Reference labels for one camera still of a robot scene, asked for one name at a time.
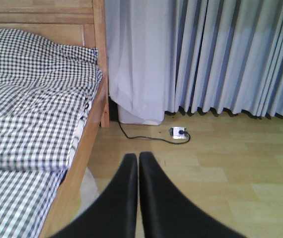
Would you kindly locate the checkered pillow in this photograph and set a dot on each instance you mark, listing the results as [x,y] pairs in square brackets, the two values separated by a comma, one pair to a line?
[32,60]

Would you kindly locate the floor power outlet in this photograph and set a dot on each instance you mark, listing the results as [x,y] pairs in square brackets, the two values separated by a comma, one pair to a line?
[178,132]

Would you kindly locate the grey pleated curtain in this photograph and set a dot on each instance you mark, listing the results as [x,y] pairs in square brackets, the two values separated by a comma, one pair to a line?
[229,55]

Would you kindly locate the checkered duvet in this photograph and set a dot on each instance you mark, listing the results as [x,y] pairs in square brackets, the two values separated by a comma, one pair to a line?
[40,129]

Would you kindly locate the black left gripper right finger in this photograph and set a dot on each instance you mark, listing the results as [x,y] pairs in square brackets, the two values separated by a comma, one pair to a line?
[167,212]

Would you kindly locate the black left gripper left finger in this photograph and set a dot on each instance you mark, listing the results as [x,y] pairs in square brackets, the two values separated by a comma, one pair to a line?
[114,213]

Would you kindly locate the white sheer curtain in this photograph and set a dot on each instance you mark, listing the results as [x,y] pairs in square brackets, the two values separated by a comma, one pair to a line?
[139,42]

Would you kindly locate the wooden bed frame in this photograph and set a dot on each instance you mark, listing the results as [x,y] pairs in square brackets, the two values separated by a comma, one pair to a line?
[75,23]

